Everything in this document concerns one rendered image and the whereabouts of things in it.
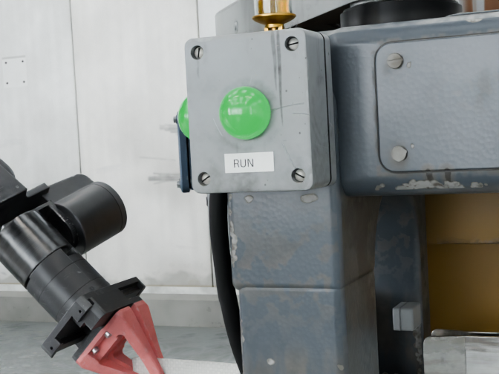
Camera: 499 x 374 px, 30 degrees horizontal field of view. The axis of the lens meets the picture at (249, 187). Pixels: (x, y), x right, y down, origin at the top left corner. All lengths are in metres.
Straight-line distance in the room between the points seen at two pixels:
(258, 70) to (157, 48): 5.97
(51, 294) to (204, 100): 0.35
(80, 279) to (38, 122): 6.17
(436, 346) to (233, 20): 0.44
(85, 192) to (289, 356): 0.38
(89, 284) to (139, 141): 5.72
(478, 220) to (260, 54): 0.32
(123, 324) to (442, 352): 0.27
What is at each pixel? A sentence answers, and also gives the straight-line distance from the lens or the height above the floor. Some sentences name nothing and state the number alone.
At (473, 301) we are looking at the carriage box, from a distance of 0.85.
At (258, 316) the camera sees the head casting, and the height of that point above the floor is 1.16.
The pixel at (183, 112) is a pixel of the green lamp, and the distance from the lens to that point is 0.55.
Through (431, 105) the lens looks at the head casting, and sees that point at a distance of 0.55.
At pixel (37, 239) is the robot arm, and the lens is 0.86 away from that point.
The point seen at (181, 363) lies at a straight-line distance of 0.82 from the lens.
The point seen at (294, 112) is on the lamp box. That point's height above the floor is 1.28.
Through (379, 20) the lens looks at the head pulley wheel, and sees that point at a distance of 0.67.
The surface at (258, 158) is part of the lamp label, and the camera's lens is 0.53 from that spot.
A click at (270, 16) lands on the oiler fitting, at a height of 1.35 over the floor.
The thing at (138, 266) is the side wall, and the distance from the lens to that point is 6.64.
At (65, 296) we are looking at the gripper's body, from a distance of 0.84.
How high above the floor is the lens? 1.27
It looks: 3 degrees down
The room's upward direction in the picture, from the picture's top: 3 degrees counter-clockwise
